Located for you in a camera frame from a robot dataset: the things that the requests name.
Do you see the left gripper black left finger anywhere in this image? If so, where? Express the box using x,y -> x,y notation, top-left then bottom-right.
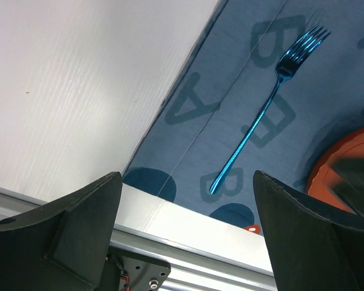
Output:
0,172 -> 122,290

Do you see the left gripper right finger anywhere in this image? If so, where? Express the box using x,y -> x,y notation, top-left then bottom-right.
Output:
253,171 -> 364,290

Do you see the red round plate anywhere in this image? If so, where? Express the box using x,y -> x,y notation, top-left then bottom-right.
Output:
306,127 -> 364,213

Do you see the blue letter-print placemat cloth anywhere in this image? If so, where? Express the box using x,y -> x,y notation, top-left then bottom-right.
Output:
123,1 -> 364,229

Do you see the blue fork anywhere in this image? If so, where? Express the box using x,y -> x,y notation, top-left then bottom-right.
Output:
209,24 -> 331,195

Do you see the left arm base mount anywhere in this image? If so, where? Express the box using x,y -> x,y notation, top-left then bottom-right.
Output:
96,253 -> 171,291

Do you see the aluminium mounting rail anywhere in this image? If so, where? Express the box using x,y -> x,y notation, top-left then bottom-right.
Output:
0,184 -> 277,290

